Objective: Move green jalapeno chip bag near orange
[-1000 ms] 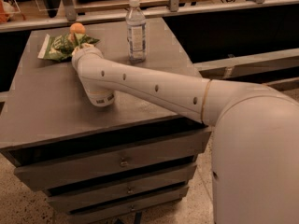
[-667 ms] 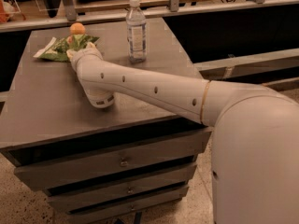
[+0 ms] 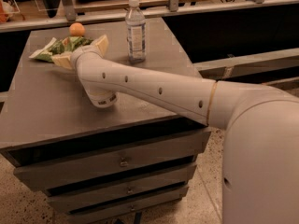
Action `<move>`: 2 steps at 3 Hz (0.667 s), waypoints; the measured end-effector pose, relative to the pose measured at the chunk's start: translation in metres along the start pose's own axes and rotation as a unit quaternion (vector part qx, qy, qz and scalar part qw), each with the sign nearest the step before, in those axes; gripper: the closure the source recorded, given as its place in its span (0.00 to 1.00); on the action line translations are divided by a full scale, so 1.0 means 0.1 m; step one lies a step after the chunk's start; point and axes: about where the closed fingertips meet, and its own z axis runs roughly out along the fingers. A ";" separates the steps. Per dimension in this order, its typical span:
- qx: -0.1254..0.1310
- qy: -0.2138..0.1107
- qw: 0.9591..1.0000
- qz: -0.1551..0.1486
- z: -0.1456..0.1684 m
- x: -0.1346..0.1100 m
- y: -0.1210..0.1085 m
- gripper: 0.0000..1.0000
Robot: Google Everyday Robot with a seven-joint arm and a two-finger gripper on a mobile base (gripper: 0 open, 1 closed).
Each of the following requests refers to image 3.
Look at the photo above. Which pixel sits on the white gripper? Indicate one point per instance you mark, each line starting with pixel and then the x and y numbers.
pixel 83 51

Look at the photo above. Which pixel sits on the green jalapeno chip bag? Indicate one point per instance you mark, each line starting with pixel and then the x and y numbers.
pixel 59 46

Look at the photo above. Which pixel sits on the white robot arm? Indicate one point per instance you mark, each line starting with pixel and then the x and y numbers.
pixel 260 168

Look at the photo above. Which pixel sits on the orange fruit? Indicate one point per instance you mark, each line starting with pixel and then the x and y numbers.
pixel 77 29

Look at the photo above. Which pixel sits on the clear plastic water bottle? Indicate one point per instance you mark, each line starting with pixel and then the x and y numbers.
pixel 136 29

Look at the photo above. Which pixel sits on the grey drawer cabinet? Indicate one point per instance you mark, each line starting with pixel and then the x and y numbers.
pixel 48 116

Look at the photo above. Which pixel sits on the grey top drawer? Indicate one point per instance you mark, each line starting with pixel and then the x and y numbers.
pixel 108 161

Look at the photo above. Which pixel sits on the grey drawer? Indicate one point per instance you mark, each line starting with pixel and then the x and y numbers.
pixel 125 185
pixel 123 206
pixel 108 161

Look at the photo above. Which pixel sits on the grey middle drawer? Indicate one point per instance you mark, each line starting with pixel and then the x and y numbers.
pixel 125 185

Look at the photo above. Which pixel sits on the grey bottom drawer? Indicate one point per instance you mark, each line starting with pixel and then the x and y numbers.
pixel 123 206

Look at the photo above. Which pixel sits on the metal shelf rail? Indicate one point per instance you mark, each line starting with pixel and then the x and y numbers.
pixel 31 16

